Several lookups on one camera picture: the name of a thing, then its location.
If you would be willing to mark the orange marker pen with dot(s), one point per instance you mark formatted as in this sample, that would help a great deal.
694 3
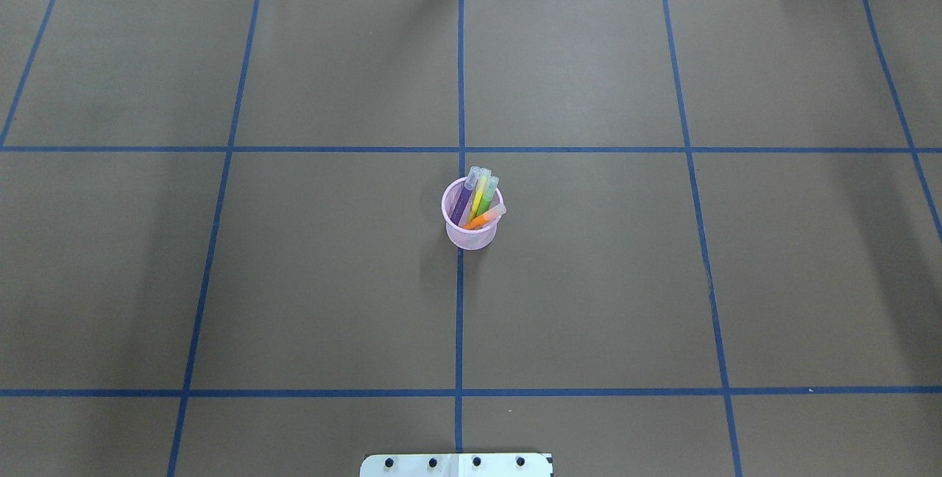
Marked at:
487 218

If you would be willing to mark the purple marker pen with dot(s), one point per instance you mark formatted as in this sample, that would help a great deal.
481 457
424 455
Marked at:
465 192

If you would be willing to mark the yellow marker pen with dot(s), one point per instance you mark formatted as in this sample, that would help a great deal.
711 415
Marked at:
479 187

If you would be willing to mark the green marker pen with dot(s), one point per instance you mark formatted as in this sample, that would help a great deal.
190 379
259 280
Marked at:
484 203

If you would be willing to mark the brown paper table mat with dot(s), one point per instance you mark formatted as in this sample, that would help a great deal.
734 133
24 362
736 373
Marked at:
227 246

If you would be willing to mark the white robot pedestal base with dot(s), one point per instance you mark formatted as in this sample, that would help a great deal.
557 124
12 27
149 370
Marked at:
458 464

